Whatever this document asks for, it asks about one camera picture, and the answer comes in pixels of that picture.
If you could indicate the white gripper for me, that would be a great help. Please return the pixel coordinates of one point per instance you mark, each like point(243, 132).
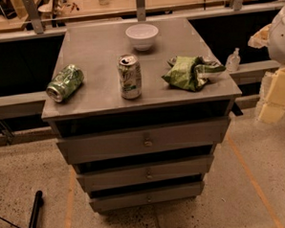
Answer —
point(281, 38)

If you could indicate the silver 7up can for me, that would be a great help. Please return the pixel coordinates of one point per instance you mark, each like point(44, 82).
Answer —
point(130, 76)

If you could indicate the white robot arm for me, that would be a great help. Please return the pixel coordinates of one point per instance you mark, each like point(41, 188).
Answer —
point(276, 41)

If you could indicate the crushed green soda can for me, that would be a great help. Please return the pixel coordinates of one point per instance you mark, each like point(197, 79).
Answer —
point(65, 83)

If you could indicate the clear sanitizer bottle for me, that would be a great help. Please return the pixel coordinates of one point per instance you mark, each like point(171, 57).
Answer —
point(233, 60)

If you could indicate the green chip bag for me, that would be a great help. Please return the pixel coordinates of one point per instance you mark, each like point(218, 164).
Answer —
point(192, 73)

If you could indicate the bottom grey drawer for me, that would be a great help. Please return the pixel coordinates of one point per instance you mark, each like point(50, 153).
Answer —
point(115, 202)

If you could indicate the grey drawer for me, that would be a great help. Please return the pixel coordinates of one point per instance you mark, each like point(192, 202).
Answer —
point(144, 173)
point(143, 140)
point(115, 202)

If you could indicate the grey drawer cabinet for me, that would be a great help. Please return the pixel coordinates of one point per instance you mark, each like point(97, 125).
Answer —
point(97, 106)

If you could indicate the white bowl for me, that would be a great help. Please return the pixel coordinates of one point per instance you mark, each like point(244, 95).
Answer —
point(142, 36)

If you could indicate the middle grey drawer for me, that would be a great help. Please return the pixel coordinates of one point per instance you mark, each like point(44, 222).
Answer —
point(144, 173)

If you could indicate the top grey drawer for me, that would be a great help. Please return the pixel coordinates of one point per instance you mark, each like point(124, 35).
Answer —
point(143, 140)

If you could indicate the grey railing beam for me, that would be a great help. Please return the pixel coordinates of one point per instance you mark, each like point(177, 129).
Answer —
point(14, 106)

